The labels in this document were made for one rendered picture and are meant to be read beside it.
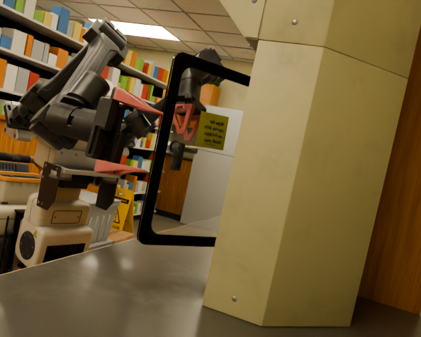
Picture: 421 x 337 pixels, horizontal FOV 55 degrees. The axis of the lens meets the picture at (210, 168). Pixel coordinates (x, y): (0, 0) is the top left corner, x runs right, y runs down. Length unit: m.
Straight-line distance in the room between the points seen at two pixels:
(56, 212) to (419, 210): 1.19
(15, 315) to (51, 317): 0.05
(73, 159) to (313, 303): 1.06
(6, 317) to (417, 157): 0.88
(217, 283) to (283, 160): 0.24
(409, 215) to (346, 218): 0.31
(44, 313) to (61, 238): 0.98
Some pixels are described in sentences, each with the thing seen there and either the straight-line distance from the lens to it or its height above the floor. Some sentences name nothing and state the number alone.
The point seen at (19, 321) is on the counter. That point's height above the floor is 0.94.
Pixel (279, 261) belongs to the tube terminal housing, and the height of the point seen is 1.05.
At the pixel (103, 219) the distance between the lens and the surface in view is 3.20.
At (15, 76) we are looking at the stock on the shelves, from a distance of 3.66.
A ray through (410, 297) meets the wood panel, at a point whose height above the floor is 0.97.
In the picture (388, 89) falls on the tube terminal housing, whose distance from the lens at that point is 0.80.
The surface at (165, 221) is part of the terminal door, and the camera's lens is 0.87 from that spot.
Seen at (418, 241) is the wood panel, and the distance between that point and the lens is 1.06.
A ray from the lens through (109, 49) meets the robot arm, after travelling 1.07.
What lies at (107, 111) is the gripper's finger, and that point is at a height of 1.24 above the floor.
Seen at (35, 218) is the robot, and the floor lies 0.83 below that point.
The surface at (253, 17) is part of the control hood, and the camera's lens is 0.75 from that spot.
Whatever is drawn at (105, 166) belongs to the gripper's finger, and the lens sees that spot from 0.67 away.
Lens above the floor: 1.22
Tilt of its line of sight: 3 degrees down
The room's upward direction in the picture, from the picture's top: 12 degrees clockwise
